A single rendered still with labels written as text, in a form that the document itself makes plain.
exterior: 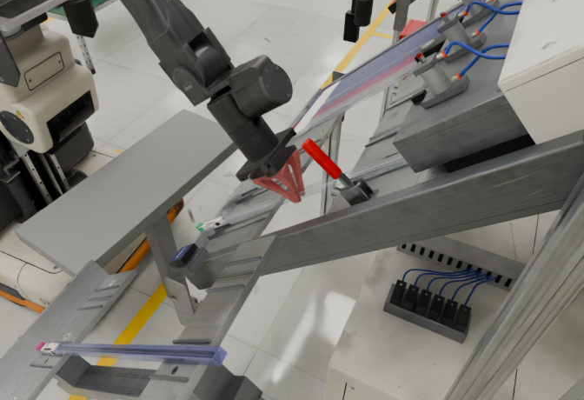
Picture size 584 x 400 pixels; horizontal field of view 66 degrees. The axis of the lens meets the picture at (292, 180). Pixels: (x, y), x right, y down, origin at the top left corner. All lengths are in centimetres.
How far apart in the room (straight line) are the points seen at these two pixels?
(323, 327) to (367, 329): 70
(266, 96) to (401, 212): 23
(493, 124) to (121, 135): 217
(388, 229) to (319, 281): 120
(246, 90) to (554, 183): 38
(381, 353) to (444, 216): 48
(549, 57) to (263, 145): 39
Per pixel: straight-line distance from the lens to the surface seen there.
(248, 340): 163
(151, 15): 64
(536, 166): 45
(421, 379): 93
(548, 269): 48
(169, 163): 131
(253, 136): 66
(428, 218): 51
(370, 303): 98
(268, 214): 80
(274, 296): 170
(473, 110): 47
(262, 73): 60
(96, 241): 118
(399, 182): 57
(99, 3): 302
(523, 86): 43
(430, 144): 50
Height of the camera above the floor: 145
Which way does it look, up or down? 44 degrees down
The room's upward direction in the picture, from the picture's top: straight up
